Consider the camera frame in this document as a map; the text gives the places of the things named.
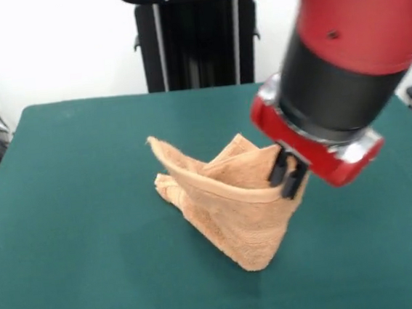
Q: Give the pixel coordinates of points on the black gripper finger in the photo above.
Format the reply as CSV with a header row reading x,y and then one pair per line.
x,y
293,184
277,171

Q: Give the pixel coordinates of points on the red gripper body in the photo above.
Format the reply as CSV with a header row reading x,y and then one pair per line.
x,y
324,165

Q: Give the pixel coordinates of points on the tan terry cloth towel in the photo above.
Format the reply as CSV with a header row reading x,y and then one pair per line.
x,y
233,210

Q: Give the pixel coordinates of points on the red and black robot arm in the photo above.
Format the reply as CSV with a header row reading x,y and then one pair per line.
x,y
344,39

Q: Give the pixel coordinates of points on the dark green table cloth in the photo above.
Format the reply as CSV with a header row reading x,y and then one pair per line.
x,y
87,209

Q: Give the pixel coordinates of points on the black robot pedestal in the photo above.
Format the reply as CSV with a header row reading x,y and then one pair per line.
x,y
200,53

